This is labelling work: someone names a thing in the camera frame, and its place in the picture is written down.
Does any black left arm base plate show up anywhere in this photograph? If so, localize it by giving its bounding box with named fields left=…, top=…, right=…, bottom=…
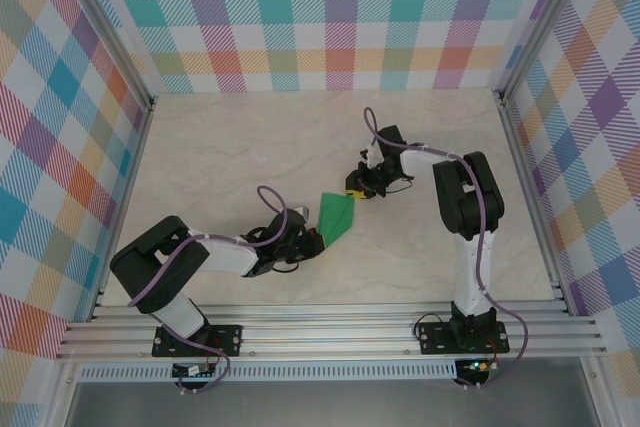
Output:
left=152, top=324, right=244, bottom=358

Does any aluminium mounting rail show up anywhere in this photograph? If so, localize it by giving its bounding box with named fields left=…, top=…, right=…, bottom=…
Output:
left=54, top=302, right=609, bottom=361

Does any perforated metal cable tray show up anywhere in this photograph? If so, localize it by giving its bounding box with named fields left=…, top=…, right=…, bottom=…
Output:
left=74, top=365, right=459, bottom=382

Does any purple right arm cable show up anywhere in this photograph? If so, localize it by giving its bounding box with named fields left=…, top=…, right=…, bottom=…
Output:
left=363, top=106, right=531, bottom=391

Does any left controller circuit board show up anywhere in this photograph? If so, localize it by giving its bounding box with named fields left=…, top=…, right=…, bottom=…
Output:
left=171, top=362, right=217, bottom=379

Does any green cloth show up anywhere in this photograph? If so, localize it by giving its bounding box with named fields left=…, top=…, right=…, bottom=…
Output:
left=314, top=191, right=357, bottom=249

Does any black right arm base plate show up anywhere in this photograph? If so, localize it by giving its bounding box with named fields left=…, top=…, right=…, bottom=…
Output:
left=418, top=322, right=510, bottom=356

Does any controller circuit board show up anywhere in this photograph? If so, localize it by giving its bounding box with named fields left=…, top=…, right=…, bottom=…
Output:
left=462, top=359, right=501, bottom=374
left=171, top=362, right=217, bottom=379

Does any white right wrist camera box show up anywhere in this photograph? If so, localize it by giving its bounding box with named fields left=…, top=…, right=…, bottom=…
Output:
left=357, top=144, right=384, bottom=168

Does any thin black right gripper wire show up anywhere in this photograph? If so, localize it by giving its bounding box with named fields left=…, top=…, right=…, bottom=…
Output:
left=384, top=176, right=415, bottom=196

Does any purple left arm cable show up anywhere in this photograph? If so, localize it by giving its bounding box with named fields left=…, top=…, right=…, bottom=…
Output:
left=127, top=185, right=311, bottom=396

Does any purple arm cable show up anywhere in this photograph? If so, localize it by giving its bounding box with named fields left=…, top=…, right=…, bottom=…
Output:
left=363, top=106, right=531, bottom=391
left=127, top=185, right=311, bottom=396

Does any right controller circuit board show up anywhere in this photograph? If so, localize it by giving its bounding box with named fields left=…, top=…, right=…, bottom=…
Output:
left=462, top=359, right=501, bottom=374

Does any aluminium side rail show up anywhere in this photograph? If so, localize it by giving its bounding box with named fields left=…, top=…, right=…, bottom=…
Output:
left=494, top=91, right=574, bottom=316
left=87, top=96, right=157, bottom=323

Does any aluminium frame post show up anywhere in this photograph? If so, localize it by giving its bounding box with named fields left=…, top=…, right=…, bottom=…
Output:
left=492, top=0, right=596, bottom=106
left=49, top=0, right=156, bottom=113

